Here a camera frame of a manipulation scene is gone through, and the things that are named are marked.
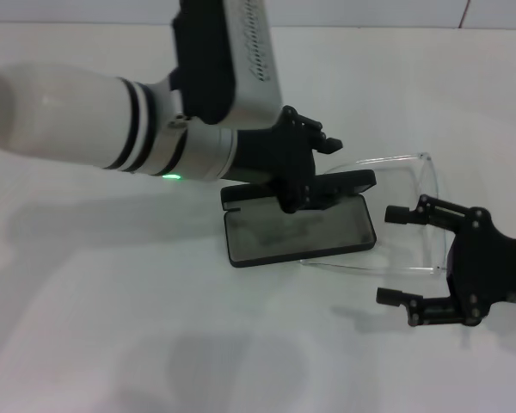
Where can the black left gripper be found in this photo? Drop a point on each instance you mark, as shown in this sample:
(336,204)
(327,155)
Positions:
(275,150)

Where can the black glasses case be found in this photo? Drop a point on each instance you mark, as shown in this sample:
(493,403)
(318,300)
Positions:
(292,241)

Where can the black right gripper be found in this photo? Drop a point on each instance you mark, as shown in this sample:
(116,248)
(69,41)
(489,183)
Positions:
(481,266)

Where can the clear white glasses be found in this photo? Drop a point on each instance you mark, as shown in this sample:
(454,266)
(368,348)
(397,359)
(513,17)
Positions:
(432,270)

